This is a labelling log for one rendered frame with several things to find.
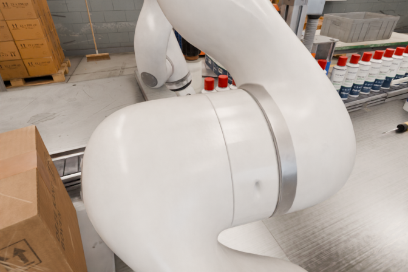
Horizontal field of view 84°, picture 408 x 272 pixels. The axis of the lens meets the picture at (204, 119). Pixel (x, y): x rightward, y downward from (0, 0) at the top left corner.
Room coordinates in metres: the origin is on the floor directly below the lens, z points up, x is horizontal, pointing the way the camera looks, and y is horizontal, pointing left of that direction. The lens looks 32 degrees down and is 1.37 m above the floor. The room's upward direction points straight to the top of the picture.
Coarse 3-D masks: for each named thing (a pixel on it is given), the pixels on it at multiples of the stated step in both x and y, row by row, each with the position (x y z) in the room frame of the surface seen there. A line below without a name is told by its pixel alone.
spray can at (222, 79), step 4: (220, 76) 0.71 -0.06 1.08; (224, 76) 0.71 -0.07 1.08; (220, 80) 0.70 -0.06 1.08; (224, 80) 0.70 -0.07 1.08; (220, 84) 0.70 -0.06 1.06; (224, 84) 0.70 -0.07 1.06; (216, 88) 0.71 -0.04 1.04; (220, 88) 0.70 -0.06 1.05; (224, 88) 0.70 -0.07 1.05; (228, 88) 0.71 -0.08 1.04
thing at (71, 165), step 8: (360, 96) 0.98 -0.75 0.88; (368, 96) 0.98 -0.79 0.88; (56, 160) 0.53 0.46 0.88; (64, 160) 0.53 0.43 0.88; (72, 160) 0.53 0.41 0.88; (80, 160) 0.53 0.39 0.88; (56, 168) 0.50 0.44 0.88; (64, 168) 0.50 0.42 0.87; (72, 168) 0.50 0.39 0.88; (80, 168) 0.50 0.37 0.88
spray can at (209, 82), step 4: (204, 80) 0.69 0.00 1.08; (208, 80) 0.68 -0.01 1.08; (212, 80) 0.68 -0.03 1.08; (204, 84) 0.69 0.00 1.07; (208, 84) 0.68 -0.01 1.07; (212, 84) 0.68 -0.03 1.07; (204, 88) 0.69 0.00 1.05; (208, 88) 0.68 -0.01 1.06; (212, 88) 0.68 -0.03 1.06; (204, 92) 0.68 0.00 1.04
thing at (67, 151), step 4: (84, 144) 0.51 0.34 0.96; (68, 148) 0.49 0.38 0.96; (72, 148) 0.49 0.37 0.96; (76, 148) 0.49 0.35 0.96; (80, 148) 0.49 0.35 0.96; (84, 148) 0.50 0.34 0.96; (52, 152) 0.47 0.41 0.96; (56, 152) 0.47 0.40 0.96; (60, 152) 0.48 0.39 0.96; (64, 152) 0.48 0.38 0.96; (68, 152) 0.48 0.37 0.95; (72, 152) 0.49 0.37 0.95; (52, 156) 0.47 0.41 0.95; (56, 156) 0.47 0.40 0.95; (60, 156) 0.47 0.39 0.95
